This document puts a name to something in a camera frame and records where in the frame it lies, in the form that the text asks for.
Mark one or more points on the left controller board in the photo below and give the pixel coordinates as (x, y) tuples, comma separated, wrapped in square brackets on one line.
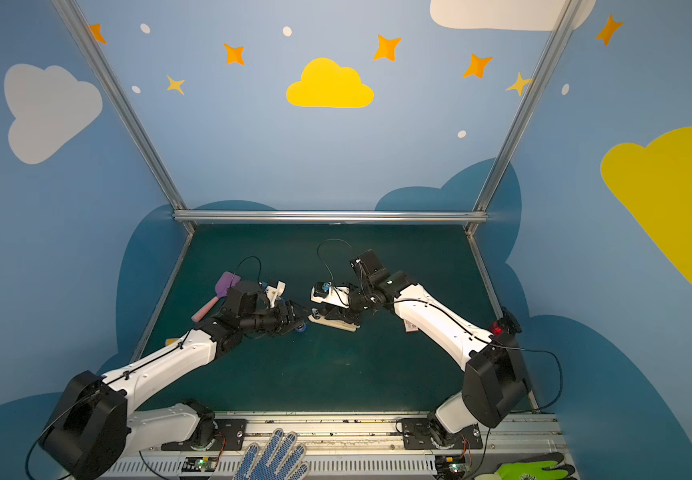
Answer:
[(200, 465)]

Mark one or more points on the right controller board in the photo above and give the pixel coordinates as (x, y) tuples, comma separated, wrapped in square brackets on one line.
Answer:
[(450, 468)]

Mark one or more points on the green black work glove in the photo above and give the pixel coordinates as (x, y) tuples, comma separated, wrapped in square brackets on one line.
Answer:
[(549, 466)]

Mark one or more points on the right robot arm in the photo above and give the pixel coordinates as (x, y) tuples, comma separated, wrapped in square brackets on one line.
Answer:
[(495, 374)]

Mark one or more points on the aluminium rear frame bar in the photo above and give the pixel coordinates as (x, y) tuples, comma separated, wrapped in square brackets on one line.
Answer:
[(278, 217)]

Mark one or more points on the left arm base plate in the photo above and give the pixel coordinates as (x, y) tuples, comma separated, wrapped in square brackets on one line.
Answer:
[(229, 433)]

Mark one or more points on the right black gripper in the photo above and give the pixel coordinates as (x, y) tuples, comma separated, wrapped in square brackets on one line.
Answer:
[(352, 300)]

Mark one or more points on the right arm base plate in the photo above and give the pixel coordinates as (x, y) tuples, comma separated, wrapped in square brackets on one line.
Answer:
[(429, 434)]

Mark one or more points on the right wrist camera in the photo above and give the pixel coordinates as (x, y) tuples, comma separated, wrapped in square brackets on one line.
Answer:
[(329, 294)]

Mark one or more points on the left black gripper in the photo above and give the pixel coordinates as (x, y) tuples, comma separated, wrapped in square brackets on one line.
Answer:
[(286, 315)]

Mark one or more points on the blue dotted work glove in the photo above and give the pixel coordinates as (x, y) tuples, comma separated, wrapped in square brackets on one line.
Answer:
[(282, 458)]

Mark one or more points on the purple pink spatula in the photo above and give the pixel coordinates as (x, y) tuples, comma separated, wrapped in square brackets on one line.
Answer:
[(225, 282)]

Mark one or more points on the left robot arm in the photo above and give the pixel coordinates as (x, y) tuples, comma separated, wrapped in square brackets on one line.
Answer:
[(98, 419)]

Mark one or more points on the right aluminium frame post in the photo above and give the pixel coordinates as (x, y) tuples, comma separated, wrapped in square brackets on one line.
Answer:
[(542, 74)]

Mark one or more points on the aluminium frame post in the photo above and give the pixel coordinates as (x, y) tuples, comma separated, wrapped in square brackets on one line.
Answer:
[(75, 22), (542, 74)]

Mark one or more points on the left aluminium frame post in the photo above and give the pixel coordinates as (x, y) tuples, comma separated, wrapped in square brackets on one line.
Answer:
[(75, 22)]

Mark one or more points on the beige black stapler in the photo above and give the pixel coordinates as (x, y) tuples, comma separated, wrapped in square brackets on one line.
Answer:
[(327, 319)]

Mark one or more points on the controller board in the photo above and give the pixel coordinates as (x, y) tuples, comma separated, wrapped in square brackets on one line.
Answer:
[(450, 468), (200, 465)]

